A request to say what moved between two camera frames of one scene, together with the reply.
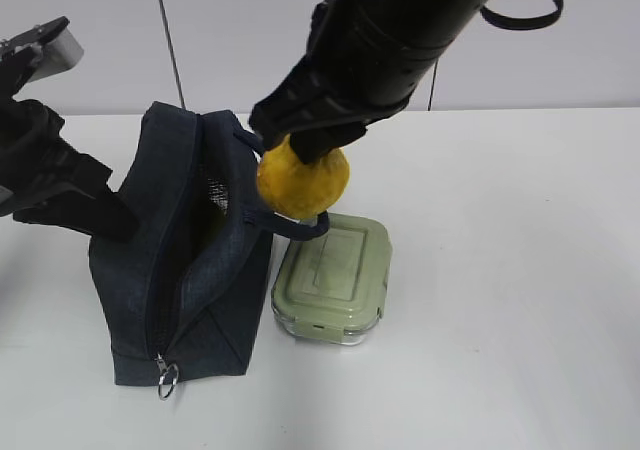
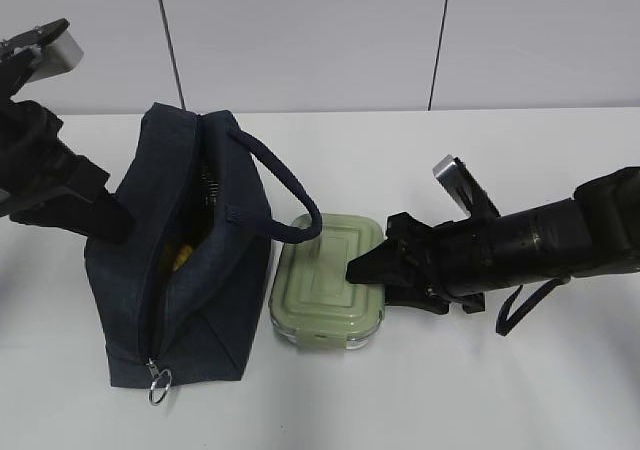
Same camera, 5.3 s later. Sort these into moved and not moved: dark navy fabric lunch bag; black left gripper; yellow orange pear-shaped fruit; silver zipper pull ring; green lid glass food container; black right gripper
Moved: black right gripper; yellow orange pear-shaped fruit; silver zipper pull ring
Not moved: black left gripper; green lid glass food container; dark navy fabric lunch bag
